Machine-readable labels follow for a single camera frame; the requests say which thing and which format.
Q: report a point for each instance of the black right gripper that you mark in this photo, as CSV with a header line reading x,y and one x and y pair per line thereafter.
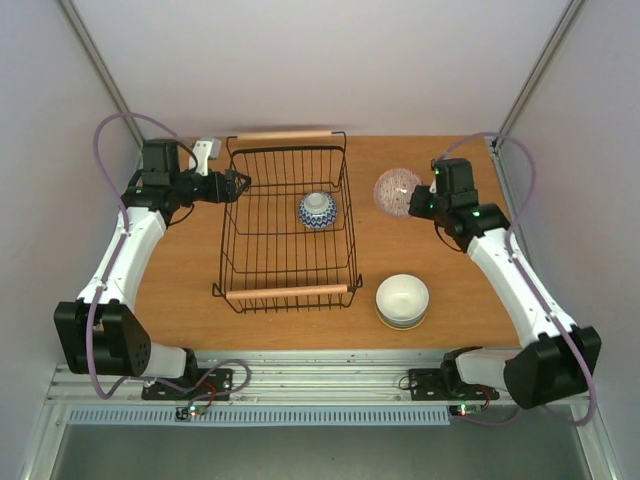
x,y
417,204

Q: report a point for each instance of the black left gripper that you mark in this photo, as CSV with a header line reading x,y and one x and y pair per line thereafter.
x,y
231,176

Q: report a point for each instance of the red patterned bowl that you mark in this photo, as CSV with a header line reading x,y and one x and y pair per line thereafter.
x,y
393,191

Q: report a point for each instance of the black wire dish rack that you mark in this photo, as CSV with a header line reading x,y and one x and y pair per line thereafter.
x,y
268,260

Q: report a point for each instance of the blue patterned bowl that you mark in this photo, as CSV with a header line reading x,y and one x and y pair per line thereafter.
x,y
317,210

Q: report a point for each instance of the white ceramic bowl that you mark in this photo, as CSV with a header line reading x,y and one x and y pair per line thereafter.
x,y
402,296

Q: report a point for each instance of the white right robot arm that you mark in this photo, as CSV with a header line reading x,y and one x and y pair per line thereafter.
x,y
557,358

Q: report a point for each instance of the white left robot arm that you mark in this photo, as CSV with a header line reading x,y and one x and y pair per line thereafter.
x,y
98,331

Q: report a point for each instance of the yellow rimmed bowl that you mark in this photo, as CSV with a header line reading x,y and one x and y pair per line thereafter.
x,y
401,324

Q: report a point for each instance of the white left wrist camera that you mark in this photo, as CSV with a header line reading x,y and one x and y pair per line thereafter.
x,y
204,150

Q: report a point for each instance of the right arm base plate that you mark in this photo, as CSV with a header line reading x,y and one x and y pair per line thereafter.
x,y
427,384

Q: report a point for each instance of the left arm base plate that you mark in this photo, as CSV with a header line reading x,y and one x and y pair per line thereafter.
x,y
183,389

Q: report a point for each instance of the grey slotted cable duct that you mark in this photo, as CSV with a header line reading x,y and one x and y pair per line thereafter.
x,y
264,416

